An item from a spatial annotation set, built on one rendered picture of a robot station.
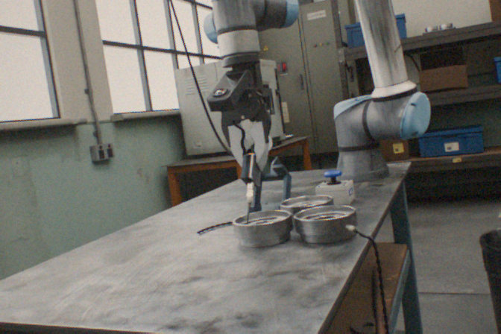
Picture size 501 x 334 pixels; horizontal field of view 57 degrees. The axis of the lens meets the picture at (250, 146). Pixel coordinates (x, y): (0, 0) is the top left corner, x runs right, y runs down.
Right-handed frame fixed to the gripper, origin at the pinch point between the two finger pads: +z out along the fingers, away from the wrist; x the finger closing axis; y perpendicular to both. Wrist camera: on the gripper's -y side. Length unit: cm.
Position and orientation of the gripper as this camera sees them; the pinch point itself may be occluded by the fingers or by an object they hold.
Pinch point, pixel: (251, 165)
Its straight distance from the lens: 86.1
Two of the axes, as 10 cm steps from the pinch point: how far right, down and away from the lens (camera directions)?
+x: -9.2, 1.1, 3.9
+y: 3.7, -1.2, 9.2
